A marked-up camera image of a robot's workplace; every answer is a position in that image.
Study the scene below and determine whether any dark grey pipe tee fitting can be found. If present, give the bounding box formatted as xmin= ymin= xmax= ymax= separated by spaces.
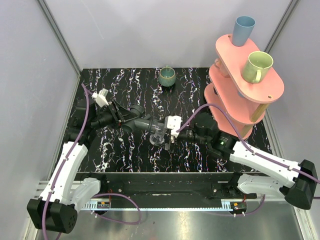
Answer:
xmin=121 ymin=104 xmax=158 ymax=134

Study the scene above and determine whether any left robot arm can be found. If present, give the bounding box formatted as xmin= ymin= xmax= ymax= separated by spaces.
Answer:
xmin=27 ymin=99 xmax=141 ymax=234

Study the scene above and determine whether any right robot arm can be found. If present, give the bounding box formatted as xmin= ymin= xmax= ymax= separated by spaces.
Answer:
xmin=164 ymin=112 xmax=319 ymax=210

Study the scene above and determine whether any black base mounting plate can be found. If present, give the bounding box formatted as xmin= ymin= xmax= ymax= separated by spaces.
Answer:
xmin=75 ymin=172 xmax=257 ymax=199

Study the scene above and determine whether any teal ceramic bowl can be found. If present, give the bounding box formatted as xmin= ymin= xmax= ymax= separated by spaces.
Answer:
xmin=158 ymin=66 xmax=176 ymax=87

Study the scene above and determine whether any pink three-tier shelf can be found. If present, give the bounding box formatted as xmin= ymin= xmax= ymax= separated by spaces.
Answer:
xmin=204 ymin=34 xmax=285 ymax=139

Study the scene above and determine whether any green ceramic mug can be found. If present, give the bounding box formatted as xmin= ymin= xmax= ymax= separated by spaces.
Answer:
xmin=241 ymin=51 xmax=274 ymax=84

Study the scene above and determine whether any blue plastic cup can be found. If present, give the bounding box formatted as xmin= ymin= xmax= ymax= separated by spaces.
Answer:
xmin=231 ymin=15 xmax=256 ymax=47

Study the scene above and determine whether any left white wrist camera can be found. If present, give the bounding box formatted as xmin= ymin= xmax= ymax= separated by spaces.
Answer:
xmin=91 ymin=88 xmax=109 ymax=108

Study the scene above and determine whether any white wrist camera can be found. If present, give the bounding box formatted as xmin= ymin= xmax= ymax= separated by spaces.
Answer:
xmin=91 ymin=88 xmax=109 ymax=108
xmin=164 ymin=115 xmax=182 ymax=138

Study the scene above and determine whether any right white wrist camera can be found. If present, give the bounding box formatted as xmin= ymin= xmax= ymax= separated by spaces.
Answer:
xmin=164 ymin=115 xmax=182 ymax=138

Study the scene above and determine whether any aluminium rail frame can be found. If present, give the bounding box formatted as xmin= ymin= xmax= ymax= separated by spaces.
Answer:
xmin=32 ymin=181 xmax=308 ymax=213

